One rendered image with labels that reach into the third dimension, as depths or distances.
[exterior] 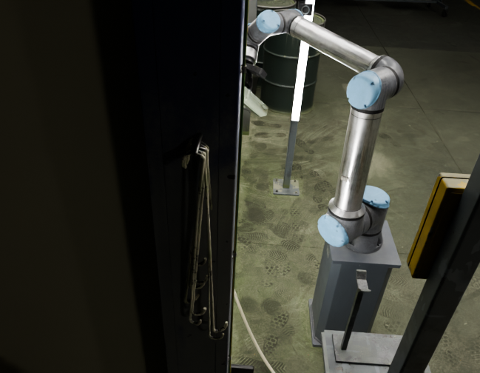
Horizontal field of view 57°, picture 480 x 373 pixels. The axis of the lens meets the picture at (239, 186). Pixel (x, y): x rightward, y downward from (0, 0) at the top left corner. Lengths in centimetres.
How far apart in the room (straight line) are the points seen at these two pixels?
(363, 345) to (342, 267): 59
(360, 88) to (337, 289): 101
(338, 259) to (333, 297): 26
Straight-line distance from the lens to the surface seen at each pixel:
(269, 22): 191
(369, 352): 156
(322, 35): 188
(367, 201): 195
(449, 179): 97
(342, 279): 214
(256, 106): 186
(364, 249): 208
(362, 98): 157
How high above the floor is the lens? 204
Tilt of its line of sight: 36 degrees down
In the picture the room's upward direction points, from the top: 3 degrees clockwise
